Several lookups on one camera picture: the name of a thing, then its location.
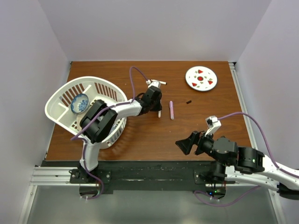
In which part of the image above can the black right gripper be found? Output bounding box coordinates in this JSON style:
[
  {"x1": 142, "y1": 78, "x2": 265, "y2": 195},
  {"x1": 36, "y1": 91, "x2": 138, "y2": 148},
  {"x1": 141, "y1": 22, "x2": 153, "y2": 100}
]
[{"x1": 174, "y1": 127, "x2": 229, "y2": 166}]

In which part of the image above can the pink highlighter pen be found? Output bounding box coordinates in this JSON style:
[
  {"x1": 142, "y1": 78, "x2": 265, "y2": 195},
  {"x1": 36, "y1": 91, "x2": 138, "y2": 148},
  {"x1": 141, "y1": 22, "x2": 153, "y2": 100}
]
[{"x1": 169, "y1": 101, "x2": 174, "y2": 120}]

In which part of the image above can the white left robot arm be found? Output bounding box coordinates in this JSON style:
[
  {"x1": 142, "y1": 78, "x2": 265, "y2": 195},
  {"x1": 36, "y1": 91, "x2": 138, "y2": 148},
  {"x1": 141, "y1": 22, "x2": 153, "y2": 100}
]
[{"x1": 71, "y1": 85, "x2": 162, "y2": 185}]

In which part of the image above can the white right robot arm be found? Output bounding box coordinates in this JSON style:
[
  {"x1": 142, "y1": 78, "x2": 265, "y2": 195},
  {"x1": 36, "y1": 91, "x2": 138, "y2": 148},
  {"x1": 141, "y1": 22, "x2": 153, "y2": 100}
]
[{"x1": 175, "y1": 131, "x2": 299, "y2": 200}]

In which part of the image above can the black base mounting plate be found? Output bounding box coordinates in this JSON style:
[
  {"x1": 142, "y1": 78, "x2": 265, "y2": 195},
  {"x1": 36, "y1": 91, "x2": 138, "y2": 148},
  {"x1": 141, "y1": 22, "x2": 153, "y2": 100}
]
[{"x1": 69, "y1": 161, "x2": 227, "y2": 194}]

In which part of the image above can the white watermelon pattern plate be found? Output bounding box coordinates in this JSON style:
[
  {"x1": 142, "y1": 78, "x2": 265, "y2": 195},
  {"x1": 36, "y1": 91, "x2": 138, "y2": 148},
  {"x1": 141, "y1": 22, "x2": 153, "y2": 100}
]
[{"x1": 185, "y1": 66, "x2": 218, "y2": 92}]

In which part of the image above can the blue white porcelain bowl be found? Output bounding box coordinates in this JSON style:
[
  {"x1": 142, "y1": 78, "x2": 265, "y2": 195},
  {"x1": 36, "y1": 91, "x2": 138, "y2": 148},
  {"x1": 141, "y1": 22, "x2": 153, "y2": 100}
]
[{"x1": 71, "y1": 93, "x2": 89, "y2": 114}]

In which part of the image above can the beige grey ceramic plate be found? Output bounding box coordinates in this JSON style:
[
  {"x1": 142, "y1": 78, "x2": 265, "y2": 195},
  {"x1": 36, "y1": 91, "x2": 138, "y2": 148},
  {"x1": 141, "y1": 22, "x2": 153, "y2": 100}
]
[{"x1": 76, "y1": 113, "x2": 85, "y2": 131}]

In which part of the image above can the white plastic basket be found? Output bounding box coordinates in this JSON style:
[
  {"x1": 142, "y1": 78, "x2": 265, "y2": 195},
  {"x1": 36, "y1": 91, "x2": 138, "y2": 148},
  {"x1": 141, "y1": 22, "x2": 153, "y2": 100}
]
[{"x1": 45, "y1": 76, "x2": 127, "y2": 135}]

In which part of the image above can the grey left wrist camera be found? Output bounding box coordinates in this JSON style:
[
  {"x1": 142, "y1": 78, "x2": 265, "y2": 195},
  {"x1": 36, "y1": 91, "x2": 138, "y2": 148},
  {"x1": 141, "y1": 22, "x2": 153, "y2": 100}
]
[{"x1": 146, "y1": 79, "x2": 161, "y2": 88}]

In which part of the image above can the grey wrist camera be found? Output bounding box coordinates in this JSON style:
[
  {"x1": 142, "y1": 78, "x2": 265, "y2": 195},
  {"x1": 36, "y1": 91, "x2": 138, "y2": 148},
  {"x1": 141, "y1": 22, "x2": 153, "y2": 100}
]
[
  {"x1": 205, "y1": 115, "x2": 221, "y2": 136},
  {"x1": 146, "y1": 79, "x2": 161, "y2": 88}
]

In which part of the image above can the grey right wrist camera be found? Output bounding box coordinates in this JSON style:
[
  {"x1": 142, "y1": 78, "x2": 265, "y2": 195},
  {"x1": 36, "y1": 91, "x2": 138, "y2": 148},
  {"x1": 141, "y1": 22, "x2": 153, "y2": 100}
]
[{"x1": 205, "y1": 115, "x2": 221, "y2": 136}]

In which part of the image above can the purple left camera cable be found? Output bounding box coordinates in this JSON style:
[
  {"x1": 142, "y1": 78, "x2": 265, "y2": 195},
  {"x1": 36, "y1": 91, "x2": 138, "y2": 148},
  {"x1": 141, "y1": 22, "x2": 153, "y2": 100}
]
[{"x1": 70, "y1": 66, "x2": 151, "y2": 200}]

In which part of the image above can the purple camera cable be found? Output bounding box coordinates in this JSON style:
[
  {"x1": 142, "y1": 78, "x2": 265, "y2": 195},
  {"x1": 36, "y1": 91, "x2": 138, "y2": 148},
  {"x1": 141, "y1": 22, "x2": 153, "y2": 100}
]
[
  {"x1": 193, "y1": 112, "x2": 299, "y2": 207},
  {"x1": 70, "y1": 66, "x2": 151, "y2": 200}
]

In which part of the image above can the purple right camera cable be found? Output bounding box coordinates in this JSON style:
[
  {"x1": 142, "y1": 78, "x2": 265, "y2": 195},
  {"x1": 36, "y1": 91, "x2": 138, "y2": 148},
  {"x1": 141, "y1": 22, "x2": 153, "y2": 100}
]
[{"x1": 193, "y1": 112, "x2": 299, "y2": 207}]

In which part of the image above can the aluminium frame rail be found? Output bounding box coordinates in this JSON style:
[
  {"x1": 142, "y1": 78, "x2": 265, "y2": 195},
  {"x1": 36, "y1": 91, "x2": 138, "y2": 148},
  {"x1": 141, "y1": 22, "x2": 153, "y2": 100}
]
[{"x1": 228, "y1": 62, "x2": 287, "y2": 224}]

